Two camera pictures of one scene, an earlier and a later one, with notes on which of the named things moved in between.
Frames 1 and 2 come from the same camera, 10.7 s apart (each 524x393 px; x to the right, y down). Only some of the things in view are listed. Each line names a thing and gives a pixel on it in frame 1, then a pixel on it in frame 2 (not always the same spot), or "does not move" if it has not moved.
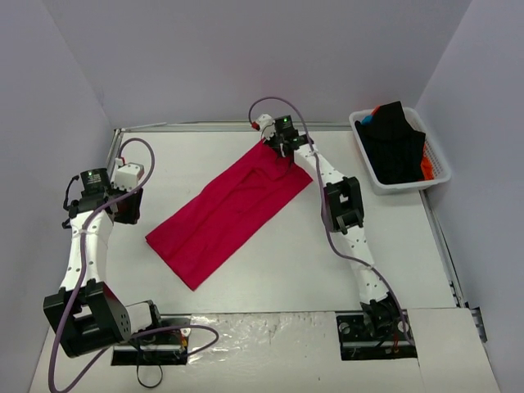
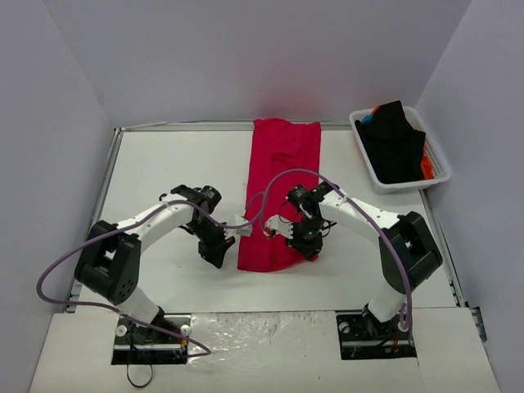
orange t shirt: [426, 167] does not move
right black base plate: [357, 343] does not move
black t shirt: [393, 148] does not move
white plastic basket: [440, 170] does not move
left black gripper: [128, 205] to [214, 249]
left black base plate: [168, 347] does not move
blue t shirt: [367, 119] does not move
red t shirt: [230, 208] to [285, 154]
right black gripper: [280, 144] to [305, 246]
